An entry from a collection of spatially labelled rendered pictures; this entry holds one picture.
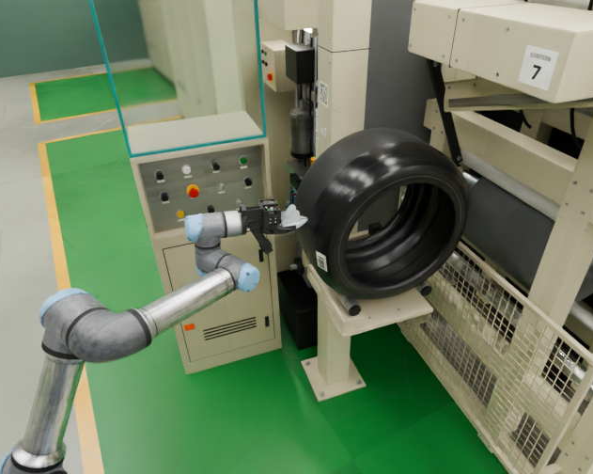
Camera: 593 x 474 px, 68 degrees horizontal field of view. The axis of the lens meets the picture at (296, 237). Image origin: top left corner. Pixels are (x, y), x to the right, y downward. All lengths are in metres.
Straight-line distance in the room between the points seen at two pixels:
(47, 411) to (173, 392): 1.36
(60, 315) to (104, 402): 1.54
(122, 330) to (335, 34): 1.04
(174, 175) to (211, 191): 0.18
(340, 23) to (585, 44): 0.68
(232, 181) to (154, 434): 1.28
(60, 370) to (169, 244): 0.97
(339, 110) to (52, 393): 1.16
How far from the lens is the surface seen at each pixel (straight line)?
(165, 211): 1.96
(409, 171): 1.29
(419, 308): 1.70
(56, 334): 1.11
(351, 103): 1.55
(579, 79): 1.17
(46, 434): 1.25
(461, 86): 1.59
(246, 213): 1.25
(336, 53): 1.49
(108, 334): 1.02
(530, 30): 1.19
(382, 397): 2.42
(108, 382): 2.68
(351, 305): 1.51
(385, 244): 1.75
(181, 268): 2.07
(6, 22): 9.90
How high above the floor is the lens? 1.95
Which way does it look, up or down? 34 degrees down
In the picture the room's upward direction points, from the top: 2 degrees counter-clockwise
